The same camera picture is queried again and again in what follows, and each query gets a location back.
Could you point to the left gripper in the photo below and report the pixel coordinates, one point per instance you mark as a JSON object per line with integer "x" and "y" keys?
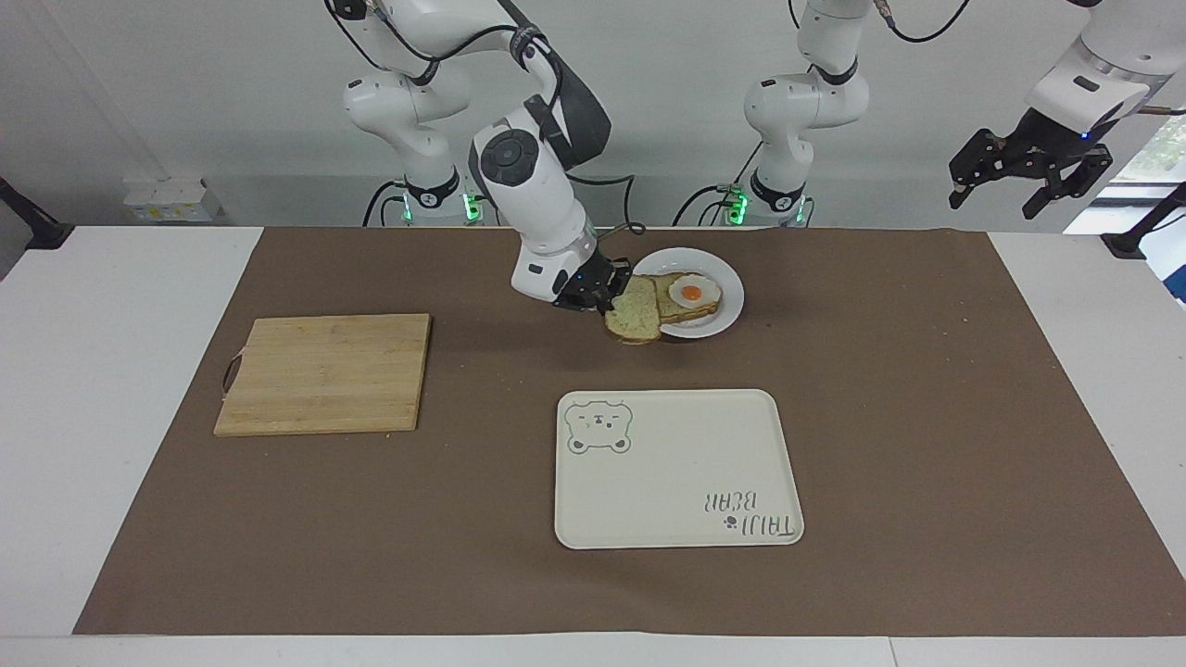
{"x": 1052, "y": 134}

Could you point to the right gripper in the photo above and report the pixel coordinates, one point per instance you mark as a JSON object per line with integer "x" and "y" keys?
{"x": 582, "y": 276}

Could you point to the brown bread slice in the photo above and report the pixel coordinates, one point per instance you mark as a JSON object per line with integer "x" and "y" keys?
{"x": 636, "y": 315}

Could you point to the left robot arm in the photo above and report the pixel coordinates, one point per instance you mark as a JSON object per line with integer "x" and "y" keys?
{"x": 801, "y": 102}

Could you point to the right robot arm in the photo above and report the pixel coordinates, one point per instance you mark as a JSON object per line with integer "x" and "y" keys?
{"x": 533, "y": 199}

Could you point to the white round plate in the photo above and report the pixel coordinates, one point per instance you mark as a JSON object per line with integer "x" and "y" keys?
{"x": 727, "y": 278}

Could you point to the toast with fried egg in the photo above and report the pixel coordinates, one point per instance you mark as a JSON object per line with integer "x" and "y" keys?
{"x": 675, "y": 308}

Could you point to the fried egg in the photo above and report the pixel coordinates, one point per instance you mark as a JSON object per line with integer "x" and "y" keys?
{"x": 695, "y": 293}

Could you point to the black stand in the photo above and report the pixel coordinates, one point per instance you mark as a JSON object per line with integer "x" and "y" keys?
{"x": 37, "y": 227}
{"x": 1144, "y": 232}

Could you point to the cream tray with bear print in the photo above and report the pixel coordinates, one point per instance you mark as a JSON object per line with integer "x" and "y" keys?
{"x": 676, "y": 463}

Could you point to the wooden cutting board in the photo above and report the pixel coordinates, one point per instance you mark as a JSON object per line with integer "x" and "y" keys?
{"x": 324, "y": 373}

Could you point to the white wall socket box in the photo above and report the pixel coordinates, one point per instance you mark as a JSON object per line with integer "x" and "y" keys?
{"x": 171, "y": 201}

